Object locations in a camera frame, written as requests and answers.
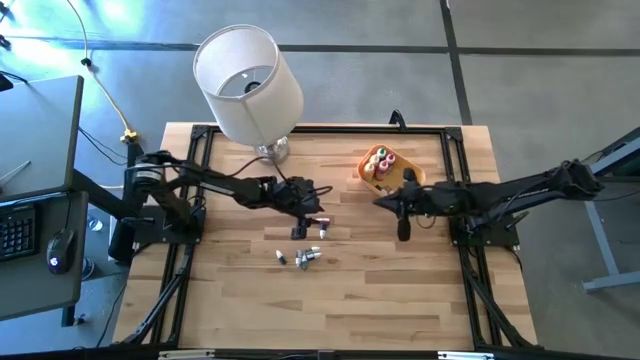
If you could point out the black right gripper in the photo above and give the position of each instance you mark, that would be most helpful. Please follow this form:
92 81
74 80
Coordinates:
422 200

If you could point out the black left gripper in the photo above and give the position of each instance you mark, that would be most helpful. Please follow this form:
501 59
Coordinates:
295 197

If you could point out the small purple food coloring bottle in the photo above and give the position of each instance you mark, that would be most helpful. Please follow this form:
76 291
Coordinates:
323 231

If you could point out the small green food coloring bottle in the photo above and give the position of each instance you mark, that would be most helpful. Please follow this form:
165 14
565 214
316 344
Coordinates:
304 263
281 257

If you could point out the beige plastic basket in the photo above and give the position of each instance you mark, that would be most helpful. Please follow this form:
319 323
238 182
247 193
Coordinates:
402 167

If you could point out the pink food coloring bottle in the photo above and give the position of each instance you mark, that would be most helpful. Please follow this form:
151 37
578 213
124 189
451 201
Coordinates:
383 165
390 158

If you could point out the yellow cap food coloring bottle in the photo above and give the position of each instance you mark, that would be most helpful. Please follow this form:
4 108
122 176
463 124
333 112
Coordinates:
369 168
374 160

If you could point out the green cap food coloring bottle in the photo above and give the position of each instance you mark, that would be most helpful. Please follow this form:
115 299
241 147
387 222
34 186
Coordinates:
381 151

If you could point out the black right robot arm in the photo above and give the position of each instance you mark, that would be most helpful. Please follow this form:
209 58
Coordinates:
525 192

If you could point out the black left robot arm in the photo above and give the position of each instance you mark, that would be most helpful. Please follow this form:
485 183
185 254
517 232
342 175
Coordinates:
225 187

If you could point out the white shade silver table lamp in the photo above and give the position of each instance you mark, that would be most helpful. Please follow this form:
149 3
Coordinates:
250 115

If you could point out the grey metal table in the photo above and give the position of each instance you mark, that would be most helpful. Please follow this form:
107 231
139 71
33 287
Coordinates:
600 240

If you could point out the black computer mouse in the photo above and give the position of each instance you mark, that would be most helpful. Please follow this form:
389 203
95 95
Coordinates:
60 252

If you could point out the grey office desk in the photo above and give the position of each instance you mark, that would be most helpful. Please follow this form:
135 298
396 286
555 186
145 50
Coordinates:
40 130

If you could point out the black keyboard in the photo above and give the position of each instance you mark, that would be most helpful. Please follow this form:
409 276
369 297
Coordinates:
17 232

